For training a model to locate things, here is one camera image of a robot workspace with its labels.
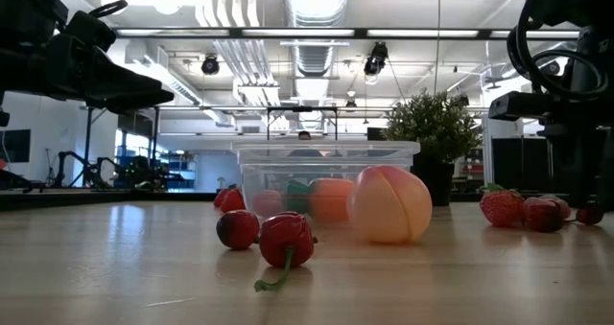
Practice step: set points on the dark wall monitor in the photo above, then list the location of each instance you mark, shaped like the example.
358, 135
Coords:
14, 146

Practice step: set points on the silver ventilation duct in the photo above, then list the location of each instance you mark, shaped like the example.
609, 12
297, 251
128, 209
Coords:
316, 56

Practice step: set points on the orange carrot green top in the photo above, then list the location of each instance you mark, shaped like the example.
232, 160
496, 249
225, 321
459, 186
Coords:
331, 200

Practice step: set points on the pale pink small fruit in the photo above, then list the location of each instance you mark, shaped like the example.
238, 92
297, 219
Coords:
562, 207

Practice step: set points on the black stand pole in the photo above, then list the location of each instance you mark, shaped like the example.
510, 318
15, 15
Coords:
88, 147

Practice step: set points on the black ceiling spotlight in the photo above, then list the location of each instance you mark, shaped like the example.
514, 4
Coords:
210, 66
375, 59

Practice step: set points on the red cherry green stem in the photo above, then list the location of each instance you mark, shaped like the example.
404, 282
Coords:
286, 241

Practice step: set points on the pink red round fruit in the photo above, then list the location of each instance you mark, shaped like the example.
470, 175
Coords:
267, 203

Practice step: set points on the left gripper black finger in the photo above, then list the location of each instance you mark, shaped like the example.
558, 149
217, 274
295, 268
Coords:
110, 83
125, 110

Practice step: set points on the black overhead frame beam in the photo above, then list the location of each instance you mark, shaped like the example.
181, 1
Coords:
360, 33

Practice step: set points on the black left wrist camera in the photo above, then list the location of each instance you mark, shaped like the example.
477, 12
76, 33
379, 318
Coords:
91, 30

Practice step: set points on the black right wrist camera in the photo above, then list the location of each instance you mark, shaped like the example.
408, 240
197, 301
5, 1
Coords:
515, 106

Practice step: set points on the green potted plant black pot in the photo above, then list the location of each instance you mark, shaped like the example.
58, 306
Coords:
434, 123

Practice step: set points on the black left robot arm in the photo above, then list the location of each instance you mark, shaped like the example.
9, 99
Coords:
29, 4

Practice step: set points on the pink orange toy peach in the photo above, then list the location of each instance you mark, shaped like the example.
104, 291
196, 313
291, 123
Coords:
388, 205

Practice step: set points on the black aluminium table frame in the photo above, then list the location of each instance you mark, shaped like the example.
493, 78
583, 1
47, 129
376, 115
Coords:
96, 200

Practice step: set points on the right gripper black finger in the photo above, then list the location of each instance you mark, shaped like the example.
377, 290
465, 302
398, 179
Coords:
578, 171

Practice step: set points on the clear plastic tupperware container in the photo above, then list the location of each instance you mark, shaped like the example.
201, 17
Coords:
307, 164

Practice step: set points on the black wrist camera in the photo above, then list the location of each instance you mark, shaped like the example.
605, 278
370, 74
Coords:
91, 30
515, 106

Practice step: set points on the dark red cherry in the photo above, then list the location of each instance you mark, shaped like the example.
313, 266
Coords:
237, 230

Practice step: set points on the person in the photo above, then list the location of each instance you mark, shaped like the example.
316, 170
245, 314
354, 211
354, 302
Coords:
304, 135

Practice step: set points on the red strawberry green leaves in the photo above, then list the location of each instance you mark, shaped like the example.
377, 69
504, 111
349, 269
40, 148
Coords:
219, 198
502, 211
234, 201

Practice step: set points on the distant black rig frame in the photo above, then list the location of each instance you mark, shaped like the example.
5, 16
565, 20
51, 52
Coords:
302, 109

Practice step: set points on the dark red round berry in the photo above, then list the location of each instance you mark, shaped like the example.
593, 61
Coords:
542, 217

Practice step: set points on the black partition panels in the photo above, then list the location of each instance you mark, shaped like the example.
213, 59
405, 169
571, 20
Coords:
520, 164

